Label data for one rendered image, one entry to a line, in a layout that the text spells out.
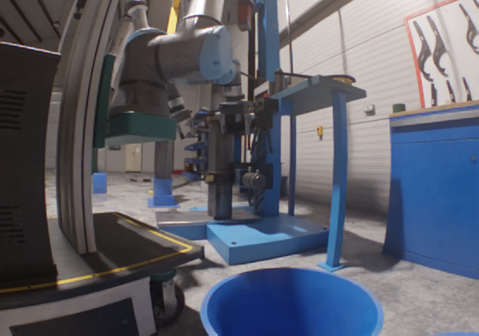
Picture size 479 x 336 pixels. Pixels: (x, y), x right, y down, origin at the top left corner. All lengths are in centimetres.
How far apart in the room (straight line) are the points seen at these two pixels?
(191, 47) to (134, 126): 24
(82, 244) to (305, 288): 60
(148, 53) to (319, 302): 74
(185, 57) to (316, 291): 63
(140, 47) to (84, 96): 21
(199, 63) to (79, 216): 54
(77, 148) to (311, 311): 72
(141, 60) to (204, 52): 19
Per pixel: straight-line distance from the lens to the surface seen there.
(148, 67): 67
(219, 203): 190
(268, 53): 231
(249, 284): 50
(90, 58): 76
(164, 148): 311
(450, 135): 146
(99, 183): 434
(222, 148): 188
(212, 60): 59
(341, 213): 133
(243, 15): 231
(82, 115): 71
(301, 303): 55
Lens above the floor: 60
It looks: 2 degrees up
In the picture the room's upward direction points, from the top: 1 degrees clockwise
